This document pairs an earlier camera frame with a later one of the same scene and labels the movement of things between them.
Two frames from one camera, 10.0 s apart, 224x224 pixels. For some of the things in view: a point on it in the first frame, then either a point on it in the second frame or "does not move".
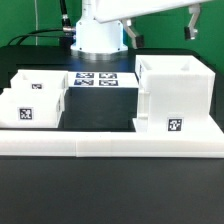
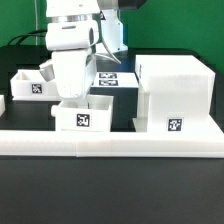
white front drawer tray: x=31 y=109 → x=84 y=114
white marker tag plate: x=102 y=79 does not move
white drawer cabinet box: x=175 y=94 does not move
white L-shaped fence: x=114 y=143 does not move
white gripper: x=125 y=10 → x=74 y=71
